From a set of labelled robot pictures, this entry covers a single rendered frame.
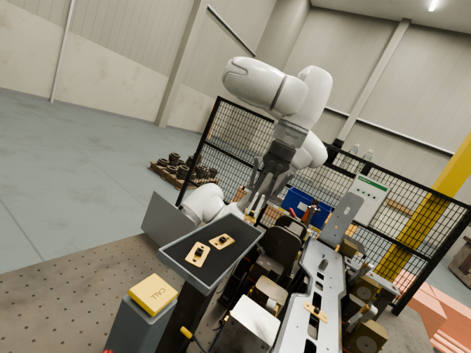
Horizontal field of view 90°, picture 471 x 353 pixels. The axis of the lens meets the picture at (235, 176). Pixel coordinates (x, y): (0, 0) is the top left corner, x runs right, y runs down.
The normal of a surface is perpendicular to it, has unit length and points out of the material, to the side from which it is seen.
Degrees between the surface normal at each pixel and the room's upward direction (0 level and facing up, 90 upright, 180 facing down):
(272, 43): 90
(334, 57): 90
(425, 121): 90
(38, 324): 0
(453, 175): 90
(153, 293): 0
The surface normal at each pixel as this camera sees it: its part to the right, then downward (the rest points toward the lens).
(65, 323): 0.40, -0.88
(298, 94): -0.22, 0.15
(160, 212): -0.49, 0.02
